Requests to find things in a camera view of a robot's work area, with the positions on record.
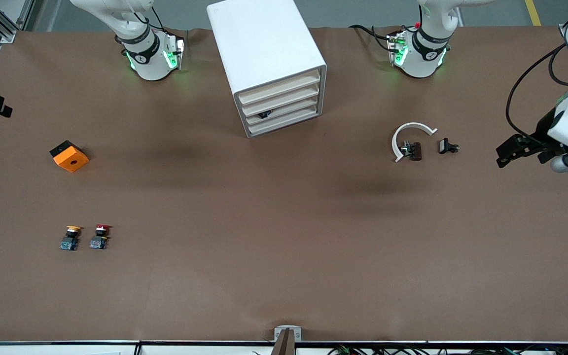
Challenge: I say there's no red push button switch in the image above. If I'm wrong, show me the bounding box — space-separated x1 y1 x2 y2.
90 224 112 250

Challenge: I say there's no white plastic tray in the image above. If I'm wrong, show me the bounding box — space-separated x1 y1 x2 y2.
241 83 322 116

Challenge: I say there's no orange box with hole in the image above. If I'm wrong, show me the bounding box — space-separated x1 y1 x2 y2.
49 140 90 173

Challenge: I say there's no dark brown metal component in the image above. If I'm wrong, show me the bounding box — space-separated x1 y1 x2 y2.
399 141 423 162

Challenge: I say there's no white curved plastic arc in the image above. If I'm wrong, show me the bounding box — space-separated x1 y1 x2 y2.
391 122 438 163

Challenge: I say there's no brown table cover sheet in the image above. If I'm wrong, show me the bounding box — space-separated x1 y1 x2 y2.
0 27 568 343

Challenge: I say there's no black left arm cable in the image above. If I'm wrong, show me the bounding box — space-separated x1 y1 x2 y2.
505 43 568 144

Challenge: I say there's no yellow push button switch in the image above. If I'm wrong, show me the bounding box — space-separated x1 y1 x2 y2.
59 225 82 251

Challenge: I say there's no black base cable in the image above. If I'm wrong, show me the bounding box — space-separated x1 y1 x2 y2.
349 24 399 53
134 5 189 37

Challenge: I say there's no tangled cable bundle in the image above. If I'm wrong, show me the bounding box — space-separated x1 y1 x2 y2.
328 345 568 355

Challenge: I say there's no grey metal bracket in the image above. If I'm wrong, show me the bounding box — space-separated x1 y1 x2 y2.
274 325 302 342

